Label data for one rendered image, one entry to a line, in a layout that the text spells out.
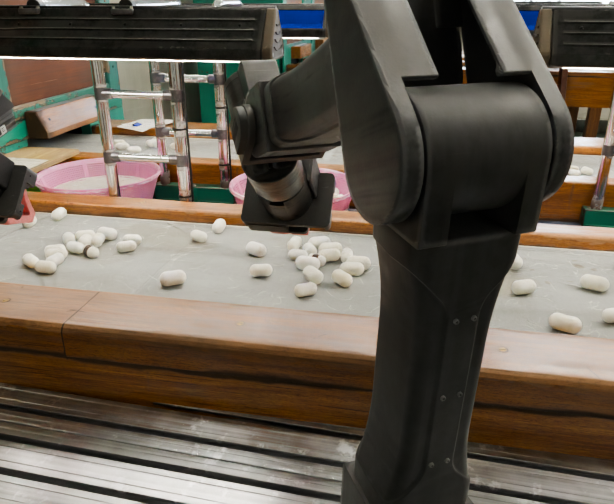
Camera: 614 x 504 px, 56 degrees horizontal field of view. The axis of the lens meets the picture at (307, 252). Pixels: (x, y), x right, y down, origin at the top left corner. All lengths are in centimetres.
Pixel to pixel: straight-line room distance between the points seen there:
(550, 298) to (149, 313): 54
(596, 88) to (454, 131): 334
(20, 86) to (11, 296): 93
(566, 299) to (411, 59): 64
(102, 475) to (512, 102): 54
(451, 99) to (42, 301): 65
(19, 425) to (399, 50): 63
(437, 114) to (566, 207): 113
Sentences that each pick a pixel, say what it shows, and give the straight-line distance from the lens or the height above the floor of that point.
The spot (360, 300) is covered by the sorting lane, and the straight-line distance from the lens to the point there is 81.
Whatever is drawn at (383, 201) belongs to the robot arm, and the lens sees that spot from 27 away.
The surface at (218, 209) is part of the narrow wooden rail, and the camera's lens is 109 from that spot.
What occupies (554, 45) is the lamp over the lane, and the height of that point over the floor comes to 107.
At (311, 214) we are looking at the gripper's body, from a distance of 65.
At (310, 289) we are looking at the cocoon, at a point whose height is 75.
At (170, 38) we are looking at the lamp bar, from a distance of 90.
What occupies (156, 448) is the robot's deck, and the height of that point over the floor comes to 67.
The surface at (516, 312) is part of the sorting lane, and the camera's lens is 82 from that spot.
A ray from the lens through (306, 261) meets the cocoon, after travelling 87.
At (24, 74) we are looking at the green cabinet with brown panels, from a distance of 171.
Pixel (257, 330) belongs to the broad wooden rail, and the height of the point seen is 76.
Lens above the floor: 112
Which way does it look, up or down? 23 degrees down
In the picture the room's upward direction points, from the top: straight up
